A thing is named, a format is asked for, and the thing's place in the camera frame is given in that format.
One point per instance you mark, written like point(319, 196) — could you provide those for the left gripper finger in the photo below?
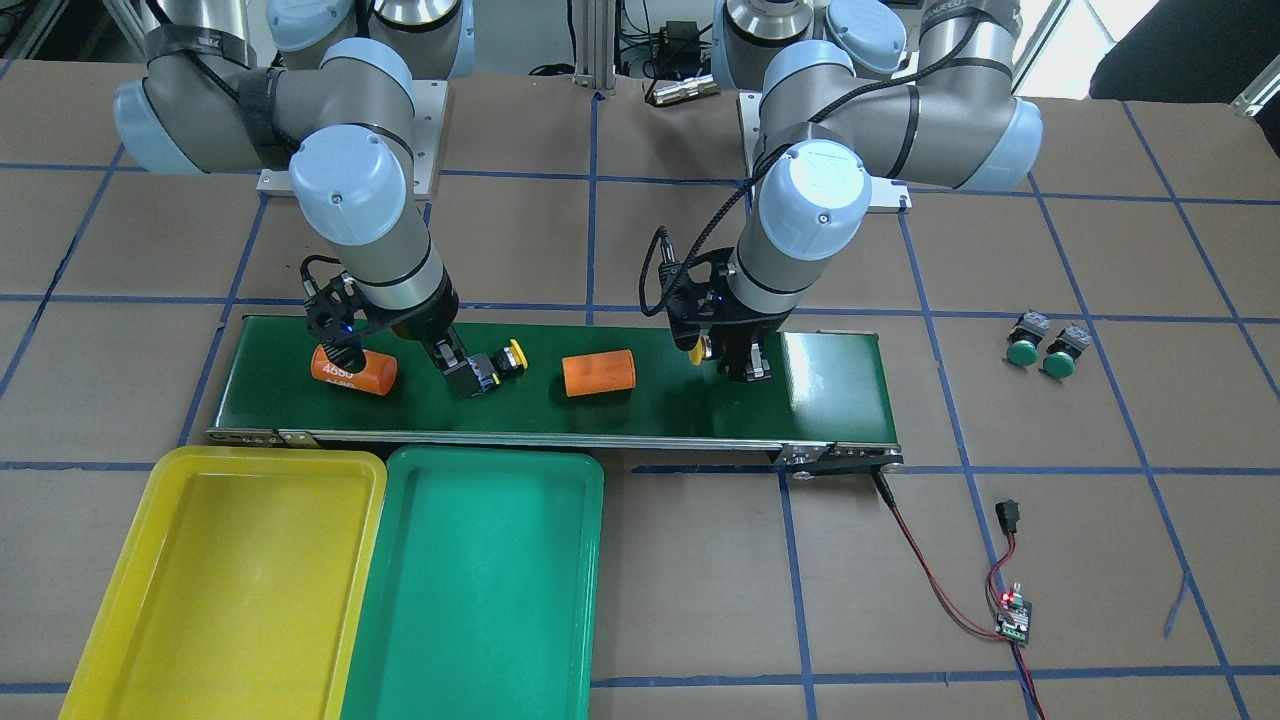
point(726, 351)
point(756, 366)

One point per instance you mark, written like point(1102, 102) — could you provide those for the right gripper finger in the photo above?
point(466, 376)
point(347, 358)

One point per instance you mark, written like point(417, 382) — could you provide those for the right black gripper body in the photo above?
point(423, 323)

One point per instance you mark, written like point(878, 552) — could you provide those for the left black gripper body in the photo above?
point(752, 335)

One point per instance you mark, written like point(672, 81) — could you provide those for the orange cylinder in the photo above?
point(596, 374)
point(378, 377)

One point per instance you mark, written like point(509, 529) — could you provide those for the yellow mushroom push button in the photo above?
point(491, 370)

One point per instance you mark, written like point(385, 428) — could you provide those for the green push button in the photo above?
point(1060, 358)
point(1025, 337)

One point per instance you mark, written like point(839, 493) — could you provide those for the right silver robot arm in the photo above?
point(337, 116)

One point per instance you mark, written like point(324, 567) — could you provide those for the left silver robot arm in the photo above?
point(833, 116)

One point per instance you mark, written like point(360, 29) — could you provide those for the green conveyor belt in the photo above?
point(827, 400)

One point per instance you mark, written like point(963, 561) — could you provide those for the yellow plastic tray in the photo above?
point(238, 590)

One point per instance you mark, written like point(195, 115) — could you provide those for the green plastic tray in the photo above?
point(480, 603)

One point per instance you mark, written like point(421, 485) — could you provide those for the small green circuit board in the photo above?
point(1012, 619)

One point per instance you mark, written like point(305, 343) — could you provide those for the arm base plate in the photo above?
point(884, 196)
point(419, 142)

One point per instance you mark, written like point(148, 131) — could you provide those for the aluminium frame post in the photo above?
point(594, 25)

